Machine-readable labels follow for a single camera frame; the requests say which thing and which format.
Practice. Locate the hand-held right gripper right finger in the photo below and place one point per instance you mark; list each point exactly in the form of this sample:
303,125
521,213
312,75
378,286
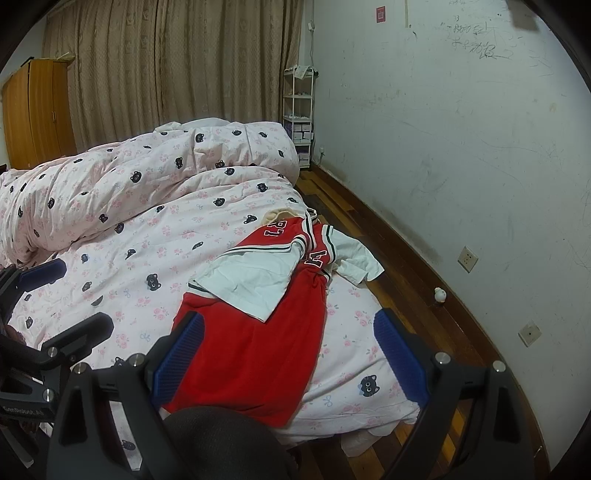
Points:
400,362

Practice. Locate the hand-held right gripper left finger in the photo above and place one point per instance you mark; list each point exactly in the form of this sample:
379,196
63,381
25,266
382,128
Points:
178,362

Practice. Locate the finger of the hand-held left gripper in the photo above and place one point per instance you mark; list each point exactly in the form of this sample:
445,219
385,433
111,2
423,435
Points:
42,273
81,334

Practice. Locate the red and white basketball jersey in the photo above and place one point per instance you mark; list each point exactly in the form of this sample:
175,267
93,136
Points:
258,360

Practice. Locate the small white figure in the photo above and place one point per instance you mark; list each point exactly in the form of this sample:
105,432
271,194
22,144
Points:
439,295

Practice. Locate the person's dark trouser leg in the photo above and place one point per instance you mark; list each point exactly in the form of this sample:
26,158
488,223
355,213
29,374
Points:
221,443

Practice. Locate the pink printed bed sheet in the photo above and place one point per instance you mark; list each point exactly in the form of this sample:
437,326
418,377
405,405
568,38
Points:
161,251

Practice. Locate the pink printed quilt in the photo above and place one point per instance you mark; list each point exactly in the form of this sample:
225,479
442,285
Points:
115,184

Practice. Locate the orange wooden wardrobe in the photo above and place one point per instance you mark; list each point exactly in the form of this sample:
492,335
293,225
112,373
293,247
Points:
37,115

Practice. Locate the beige fluffy cloth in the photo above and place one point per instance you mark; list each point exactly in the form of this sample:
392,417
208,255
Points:
279,214

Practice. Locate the stack of white boxes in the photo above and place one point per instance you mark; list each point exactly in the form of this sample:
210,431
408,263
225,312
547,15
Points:
302,130

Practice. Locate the beige curtain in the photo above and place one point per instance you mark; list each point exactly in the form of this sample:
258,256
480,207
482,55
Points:
184,60

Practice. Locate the white shelf rack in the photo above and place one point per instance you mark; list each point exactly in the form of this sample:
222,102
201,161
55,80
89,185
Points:
298,95

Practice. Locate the white crumpled cloth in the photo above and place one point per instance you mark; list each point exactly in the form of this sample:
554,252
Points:
300,71

